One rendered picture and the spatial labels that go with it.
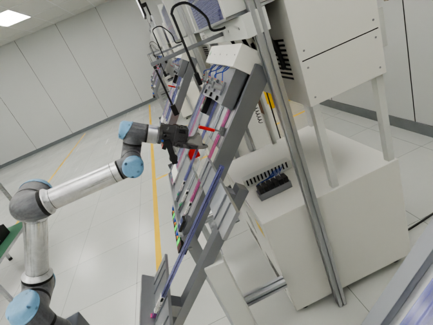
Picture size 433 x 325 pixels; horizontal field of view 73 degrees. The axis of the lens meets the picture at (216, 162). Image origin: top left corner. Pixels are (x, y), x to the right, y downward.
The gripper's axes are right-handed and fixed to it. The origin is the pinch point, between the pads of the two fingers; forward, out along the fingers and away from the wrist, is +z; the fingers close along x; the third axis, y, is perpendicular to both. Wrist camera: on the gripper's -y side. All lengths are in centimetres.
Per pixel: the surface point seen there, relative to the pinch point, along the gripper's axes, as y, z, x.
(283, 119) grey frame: 20.9, 19.8, -25.0
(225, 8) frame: 50, -8, -22
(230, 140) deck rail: 9.4, 3.8, -21.0
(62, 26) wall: 50, -262, 860
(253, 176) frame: -14.3, 30.8, 10.8
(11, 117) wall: -232, -385, 860
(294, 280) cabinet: -51, 50, -21
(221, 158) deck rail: 2.3, 2.2, -21.0
